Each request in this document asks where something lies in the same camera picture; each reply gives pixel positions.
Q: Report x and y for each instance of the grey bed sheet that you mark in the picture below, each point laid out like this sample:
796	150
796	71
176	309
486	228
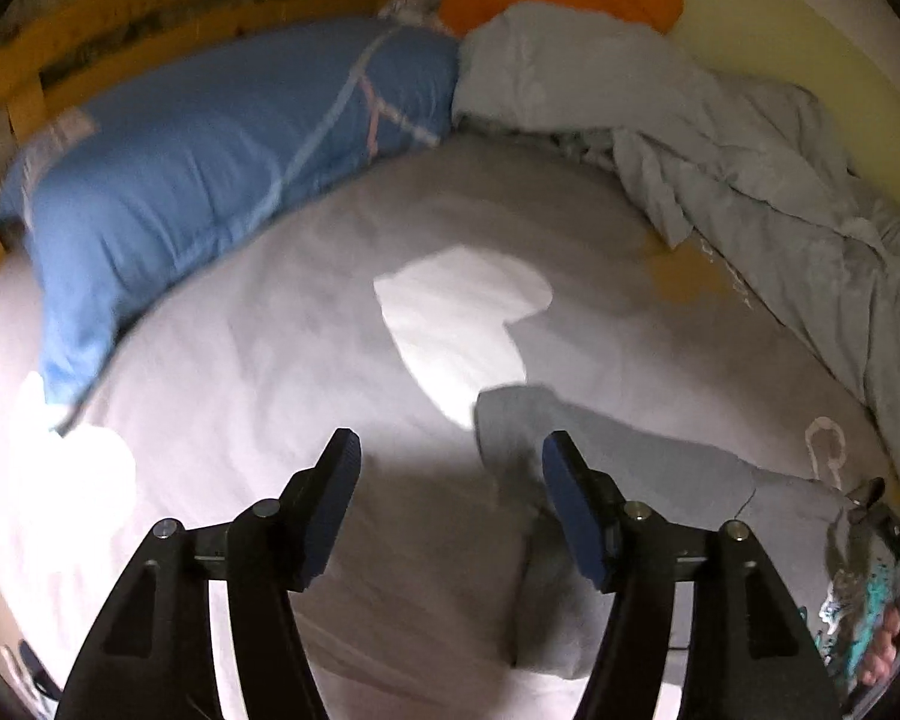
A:
232	360

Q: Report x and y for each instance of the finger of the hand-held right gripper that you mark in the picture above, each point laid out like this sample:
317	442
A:
896	540

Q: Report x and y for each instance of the blue pillow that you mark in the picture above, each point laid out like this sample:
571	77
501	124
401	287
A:
195	157

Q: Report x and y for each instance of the person's right hand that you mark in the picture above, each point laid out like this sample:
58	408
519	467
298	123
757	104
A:
885	645

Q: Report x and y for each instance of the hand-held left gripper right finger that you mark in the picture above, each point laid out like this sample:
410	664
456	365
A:
574	517

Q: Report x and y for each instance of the grey monster print t-shirt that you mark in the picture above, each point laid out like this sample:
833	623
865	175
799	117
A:
682	487

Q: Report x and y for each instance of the pale yellow foam pad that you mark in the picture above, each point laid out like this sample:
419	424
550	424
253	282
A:
780	15

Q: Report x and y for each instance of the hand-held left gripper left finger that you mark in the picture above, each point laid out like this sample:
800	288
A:
337	510

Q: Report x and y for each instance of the orange under sheet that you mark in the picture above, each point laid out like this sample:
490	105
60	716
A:
679	281

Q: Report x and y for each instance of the grey-blue duvet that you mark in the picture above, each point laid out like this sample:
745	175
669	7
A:
757	165

